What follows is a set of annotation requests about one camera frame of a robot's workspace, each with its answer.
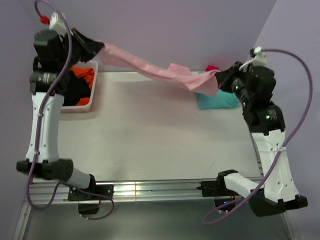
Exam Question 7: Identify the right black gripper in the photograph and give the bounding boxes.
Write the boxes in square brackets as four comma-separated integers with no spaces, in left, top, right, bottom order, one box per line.
[214,60,250,104]

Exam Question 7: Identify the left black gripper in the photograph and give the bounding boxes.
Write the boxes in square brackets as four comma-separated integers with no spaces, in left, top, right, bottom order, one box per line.
[58,28,105,71]

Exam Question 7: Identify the pink t shirt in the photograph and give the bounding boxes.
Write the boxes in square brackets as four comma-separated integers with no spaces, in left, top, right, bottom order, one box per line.
[98,42,220,97]

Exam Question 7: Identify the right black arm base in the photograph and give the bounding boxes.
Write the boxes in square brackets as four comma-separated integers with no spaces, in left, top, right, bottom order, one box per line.
[196,180,237,207]

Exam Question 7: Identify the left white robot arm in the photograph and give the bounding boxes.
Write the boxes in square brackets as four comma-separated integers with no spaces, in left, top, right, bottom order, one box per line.
[16,28,104,200]

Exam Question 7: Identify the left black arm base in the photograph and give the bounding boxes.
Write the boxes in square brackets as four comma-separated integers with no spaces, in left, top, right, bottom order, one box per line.
[67,184,115,220]

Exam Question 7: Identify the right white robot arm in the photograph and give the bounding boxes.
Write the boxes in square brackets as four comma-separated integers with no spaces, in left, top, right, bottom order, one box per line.
[216,62,308,217]

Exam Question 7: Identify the white plastic basket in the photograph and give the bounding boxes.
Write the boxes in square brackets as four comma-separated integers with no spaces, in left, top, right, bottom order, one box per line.
[61,60,99,114]

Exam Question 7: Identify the magenta folded t shirt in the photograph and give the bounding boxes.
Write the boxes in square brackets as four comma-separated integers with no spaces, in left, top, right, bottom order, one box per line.
[205,65,221,72]

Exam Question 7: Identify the teal folded t shirt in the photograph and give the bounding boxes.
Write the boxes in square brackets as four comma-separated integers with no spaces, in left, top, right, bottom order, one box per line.
[194,71,241,111]

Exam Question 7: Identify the orange t shirt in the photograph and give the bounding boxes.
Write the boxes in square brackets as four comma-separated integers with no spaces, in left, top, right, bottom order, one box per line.
[70,67,95,100]

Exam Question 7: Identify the black t shirt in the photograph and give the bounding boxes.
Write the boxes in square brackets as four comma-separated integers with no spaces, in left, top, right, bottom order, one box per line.
[63,71,91,107]

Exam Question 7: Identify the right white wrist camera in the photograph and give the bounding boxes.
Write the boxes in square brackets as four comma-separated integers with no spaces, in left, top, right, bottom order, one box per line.
[239,46,267,71]

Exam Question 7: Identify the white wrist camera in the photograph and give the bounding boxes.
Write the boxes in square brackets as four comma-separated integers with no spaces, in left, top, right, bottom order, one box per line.
[40,12,67,35]
[239,46,267,71]

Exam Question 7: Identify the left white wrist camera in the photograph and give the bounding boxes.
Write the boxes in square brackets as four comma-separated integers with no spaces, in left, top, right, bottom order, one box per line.
[40,12,67,35]

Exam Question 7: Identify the aluminium rail frame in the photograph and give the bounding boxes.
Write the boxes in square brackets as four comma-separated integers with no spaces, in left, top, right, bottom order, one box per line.
[12,99,301,240]

